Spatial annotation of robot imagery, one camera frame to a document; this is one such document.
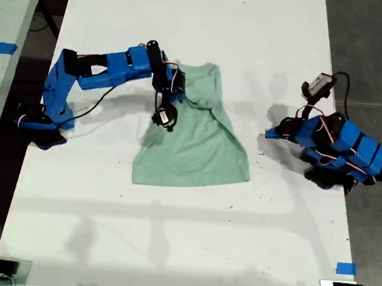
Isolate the black camera cable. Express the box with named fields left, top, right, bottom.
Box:
left=60, top=81, right=117, bottom=126
left=327, top=71, right=354, bottom=120

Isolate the pale green T-shirt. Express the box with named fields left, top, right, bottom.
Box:
left=130, top=57, right=261, bottom=194

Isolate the white side table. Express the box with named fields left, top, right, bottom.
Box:
left=0, top=0, right=46, bottom=184

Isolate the long blue tape strip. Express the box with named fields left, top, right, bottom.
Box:
left=0, top=42, right=18, bottom=56

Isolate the square blue tape patch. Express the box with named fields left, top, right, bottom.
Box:
left=335, top=261, right=358, bottom=277

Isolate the black floor cable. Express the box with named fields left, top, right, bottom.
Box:
left=28, top=1, right=63, bottom=39

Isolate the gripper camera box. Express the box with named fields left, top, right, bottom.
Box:
left=299, top=70, right=336, bottom=105
left=150, top=101, right=179, bottom=134

